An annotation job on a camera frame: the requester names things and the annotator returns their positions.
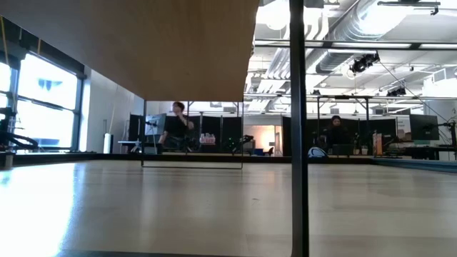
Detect wooden shelf black metal legs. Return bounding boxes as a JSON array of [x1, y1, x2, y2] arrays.
[[0, 0, 311, 257]]

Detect person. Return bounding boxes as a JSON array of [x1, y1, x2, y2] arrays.
[[158, 101, 196, 153], [323, 114, 353, 157]]

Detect grey computer monitor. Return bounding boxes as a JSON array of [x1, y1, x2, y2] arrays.
[[142, 113, 168, 138]]

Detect white rounded bag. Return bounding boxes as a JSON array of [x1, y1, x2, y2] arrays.
[[307, 146, 328, 159]]

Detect white cylinder roll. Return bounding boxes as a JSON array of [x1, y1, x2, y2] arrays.
[[103, 132, 114, 155]]

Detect colourful snack bag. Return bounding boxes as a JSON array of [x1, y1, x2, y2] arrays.
[[371, 132, 387, 156]]

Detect large window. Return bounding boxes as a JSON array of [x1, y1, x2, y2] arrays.
[[0, 30, 89, 153]]

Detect black computer monitor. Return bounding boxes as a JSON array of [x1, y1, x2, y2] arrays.
[[409, 113, 441, 141]]

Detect black aluminium rig frame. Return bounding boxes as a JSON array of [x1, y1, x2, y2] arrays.
[[310, 93, 457, 158]]

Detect silver ventilation duct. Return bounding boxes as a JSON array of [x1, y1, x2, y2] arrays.
[[313, 49, 353, 75]]

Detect black aluminium table frame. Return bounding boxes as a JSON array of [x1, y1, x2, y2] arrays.
[[0, 151, 457, 175]]

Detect black ceiling-hung camera rig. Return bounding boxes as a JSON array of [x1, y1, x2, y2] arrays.
[[348, 52, 381, 75]]

